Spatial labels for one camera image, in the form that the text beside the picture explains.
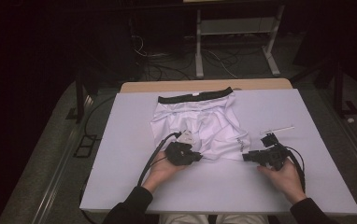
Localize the wooden table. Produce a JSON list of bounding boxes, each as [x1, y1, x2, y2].
[[119, 77, 294, 94]]

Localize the white metal stand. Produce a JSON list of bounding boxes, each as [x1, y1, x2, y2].
[[194, 4, 286, 79]]

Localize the tangle of floor cables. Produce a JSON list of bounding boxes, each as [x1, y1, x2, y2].
[[131, 33, 240, 82]]

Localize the white shorts with black waistband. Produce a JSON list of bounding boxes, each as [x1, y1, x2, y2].
[[150, 86, 252, 162]]

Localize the person's right hand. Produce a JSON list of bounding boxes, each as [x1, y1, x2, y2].
[[256, 158, 308, 205]]

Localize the black floor frame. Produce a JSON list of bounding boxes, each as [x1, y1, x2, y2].
[[72, 133, 98, 159]]

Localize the black stand with angled braces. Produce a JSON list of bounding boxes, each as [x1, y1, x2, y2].
[[292, 58, 357, 119]]

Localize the person's left hand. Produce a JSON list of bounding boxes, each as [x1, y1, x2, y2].
[[141, 156, 187, 195]]

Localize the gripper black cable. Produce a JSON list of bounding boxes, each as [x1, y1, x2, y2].
[[283, 145, 307, 194], [136, 132, 182, 188]]

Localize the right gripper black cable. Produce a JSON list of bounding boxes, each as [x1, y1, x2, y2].
[[283, 145, 307, 194]]

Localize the black stand with flat foot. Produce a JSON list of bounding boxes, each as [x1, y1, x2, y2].
[[65, 62, 94, 124]]

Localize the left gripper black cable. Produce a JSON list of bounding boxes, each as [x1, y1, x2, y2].
[[136, 132, 182, 188]]

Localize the black cable beside table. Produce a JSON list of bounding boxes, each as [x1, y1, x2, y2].
[[82, 94, 117, 138]]

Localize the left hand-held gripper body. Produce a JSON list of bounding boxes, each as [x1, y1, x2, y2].
[[164, 129, 196, 167]]

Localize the person's beige trousers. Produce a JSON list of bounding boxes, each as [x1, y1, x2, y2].
[[157, 213, 269, 224]]

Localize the metal floor rail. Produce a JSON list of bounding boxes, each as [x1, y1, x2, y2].
[[320, 88, 357, 183], [30, 94, 95, 224]]

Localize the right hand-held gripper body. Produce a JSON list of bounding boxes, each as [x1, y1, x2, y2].
[[258, 125, 295, 172]]

